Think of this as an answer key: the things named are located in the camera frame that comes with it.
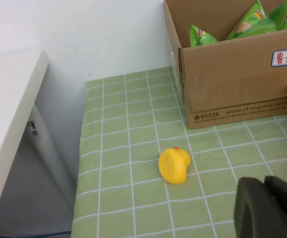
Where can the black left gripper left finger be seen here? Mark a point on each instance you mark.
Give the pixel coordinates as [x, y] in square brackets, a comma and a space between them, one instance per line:
[252, 213]

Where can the yellow rubber duck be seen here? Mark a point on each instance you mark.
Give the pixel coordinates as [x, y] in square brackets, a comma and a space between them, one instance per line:
[173, 166]

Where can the cardboard box with printed website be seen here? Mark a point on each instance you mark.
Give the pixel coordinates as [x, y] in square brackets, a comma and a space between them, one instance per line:
[232, 81]

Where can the green checked tablecloth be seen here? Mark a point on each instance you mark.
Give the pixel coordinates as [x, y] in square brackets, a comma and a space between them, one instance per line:
[123, 138]

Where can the white side table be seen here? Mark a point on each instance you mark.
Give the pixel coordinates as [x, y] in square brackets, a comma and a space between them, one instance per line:
[9, 86]

